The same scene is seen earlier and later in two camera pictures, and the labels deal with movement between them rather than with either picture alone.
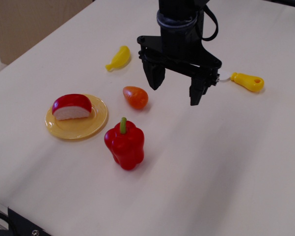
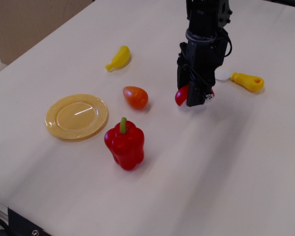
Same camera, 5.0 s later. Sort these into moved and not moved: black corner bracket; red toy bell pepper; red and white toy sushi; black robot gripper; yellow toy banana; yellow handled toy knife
Moved: red and white toy sushi; black robot gripper
Not moved: yellow toy banana; black corner bracket; yellow handled toy knife; red toy bell pepper
